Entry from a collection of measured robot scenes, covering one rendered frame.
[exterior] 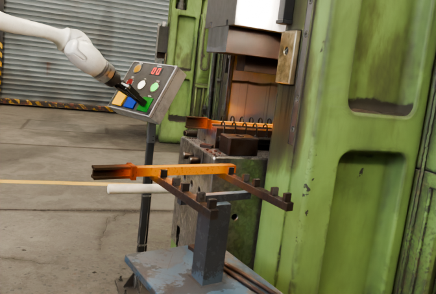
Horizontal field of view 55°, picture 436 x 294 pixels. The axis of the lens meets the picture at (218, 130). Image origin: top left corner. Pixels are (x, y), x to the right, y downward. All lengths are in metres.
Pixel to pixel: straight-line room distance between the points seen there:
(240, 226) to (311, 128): 0.46
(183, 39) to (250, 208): 5.14
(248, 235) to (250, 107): 0.61
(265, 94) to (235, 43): 0.44
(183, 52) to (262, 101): 4.63
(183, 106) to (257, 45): 4.97
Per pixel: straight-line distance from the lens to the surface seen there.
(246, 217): 1.55
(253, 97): 1.91
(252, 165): 1.49
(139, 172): 1.09
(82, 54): 1.76
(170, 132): 6.51
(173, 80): 2.01
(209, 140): 1.63
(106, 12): 9.50
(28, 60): 9.52
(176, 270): 1.19
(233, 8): 1.55
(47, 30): 1.86
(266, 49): 1.63
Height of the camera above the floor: 1.21
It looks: 8 degrees down
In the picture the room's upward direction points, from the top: 7 degrees clockwise
